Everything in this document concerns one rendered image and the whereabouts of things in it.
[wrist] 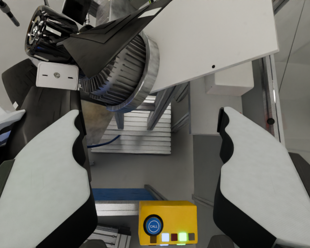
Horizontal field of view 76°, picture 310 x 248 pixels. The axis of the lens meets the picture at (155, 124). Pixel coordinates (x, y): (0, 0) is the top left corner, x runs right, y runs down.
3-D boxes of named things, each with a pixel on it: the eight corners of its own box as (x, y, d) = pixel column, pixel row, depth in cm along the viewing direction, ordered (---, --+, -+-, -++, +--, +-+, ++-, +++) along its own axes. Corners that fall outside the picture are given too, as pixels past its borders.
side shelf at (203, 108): (234, 63, 97) (238, 60, 94) (240, 136, 89) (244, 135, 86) (187, 59, 94) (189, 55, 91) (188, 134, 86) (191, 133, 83)
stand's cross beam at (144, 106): (154, 105, 117) (155, 103, 114) (154, 111, 117) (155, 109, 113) (122, 103, 115) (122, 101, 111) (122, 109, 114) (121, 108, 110)
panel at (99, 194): (145, 188, 147) (159, 204, 83) (145, 189, 147) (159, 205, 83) (26, 188, 137) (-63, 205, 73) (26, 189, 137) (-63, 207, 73)
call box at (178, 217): (186, 199, 67) (197, 205, 56) (187, 232, 65) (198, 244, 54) (139, 200, 65) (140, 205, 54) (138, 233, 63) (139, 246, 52)
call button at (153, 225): (160, 216, 55) (161, 218, 54) (160, 232, 54) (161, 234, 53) (145, 216, 55) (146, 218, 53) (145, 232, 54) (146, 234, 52)
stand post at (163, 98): (151, 121, 171) (195, 35, 59) (151, 132, 169) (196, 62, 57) (146, 121, 170) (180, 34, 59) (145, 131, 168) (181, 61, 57)
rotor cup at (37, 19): (95, 15, 53) (43, -18, 44) (101, 56, 47) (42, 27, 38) (70, 50, 61) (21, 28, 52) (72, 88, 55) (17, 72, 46)
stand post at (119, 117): (124, 120, 168) (120, 68, 80) (123, 131, 166) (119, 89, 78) (118, 120, 167) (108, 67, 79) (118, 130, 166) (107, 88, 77)
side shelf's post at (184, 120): (175, 127, 173) (217, 93, 92) (175, 132, 172) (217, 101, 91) (170, 127, 172) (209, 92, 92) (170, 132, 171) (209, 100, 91)
